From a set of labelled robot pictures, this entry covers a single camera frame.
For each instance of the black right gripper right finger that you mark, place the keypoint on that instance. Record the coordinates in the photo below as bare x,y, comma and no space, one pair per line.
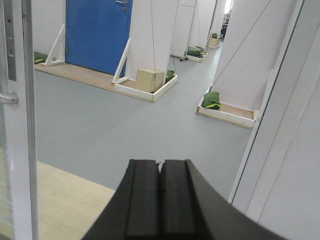
191,209

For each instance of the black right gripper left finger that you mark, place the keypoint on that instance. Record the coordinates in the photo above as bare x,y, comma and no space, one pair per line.
133,211

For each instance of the white framed sliding glass door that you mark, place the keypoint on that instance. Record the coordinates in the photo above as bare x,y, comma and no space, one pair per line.
18,163

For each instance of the silver door handle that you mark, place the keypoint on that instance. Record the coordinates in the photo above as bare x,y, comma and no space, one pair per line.
9,98

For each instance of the white brace right of blue door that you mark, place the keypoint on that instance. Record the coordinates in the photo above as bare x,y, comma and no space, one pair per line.
116,79

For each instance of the white brace of blue door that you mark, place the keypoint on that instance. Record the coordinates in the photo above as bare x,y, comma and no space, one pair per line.
116,79
59,43

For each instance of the white brace left of blue door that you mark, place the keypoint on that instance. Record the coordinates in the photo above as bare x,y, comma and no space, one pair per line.
59,43

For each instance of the green sandbag by blue door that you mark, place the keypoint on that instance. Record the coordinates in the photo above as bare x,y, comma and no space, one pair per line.
40,57

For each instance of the blue door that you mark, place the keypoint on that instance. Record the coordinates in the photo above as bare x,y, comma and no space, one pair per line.
97,32

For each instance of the silver door lock plate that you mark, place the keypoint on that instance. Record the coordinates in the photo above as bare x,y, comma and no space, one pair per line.
9,39

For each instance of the light wooden base board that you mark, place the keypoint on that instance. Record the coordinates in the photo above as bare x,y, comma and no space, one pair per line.
68,204

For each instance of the wooden tray with sandbag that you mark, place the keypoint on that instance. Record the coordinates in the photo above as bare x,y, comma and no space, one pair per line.
230,114

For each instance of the green sandbag near partition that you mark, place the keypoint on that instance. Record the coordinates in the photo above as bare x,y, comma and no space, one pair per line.
211,100

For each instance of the wooden box in tray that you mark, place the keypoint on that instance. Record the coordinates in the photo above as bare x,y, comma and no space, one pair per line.
149,80

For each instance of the green sandbag behind box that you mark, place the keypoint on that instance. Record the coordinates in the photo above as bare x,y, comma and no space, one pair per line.
170,74

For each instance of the white door frame post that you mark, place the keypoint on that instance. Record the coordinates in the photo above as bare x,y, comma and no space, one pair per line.
278,182

